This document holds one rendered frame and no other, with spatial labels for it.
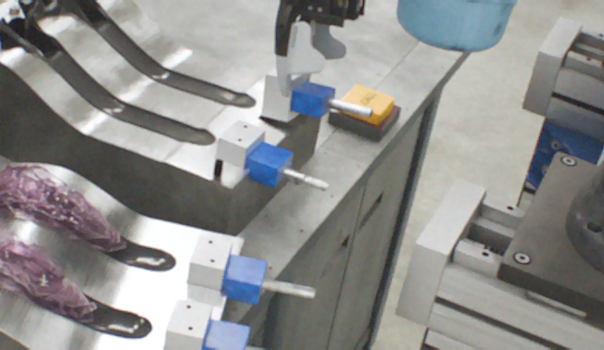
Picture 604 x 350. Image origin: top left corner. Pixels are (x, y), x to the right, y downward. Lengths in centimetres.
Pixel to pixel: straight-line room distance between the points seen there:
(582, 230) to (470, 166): 213
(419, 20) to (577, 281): 35
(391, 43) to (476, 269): 83
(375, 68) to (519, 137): 163
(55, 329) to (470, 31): 53
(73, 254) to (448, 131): 222
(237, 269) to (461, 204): 24
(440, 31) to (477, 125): 262
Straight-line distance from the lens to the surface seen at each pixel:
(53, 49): 142
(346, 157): 151
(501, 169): 316
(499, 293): 105
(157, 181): 130
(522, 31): 402
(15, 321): 106
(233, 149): 128
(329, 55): 139
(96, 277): 115
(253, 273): 117
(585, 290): 98
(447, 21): 72
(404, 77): 175
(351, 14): 134
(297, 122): 143
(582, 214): 103
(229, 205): 127
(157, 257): 120
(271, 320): 158
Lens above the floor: 160
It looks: 33 degrees down
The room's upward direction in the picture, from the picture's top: 11 degrees clockwise
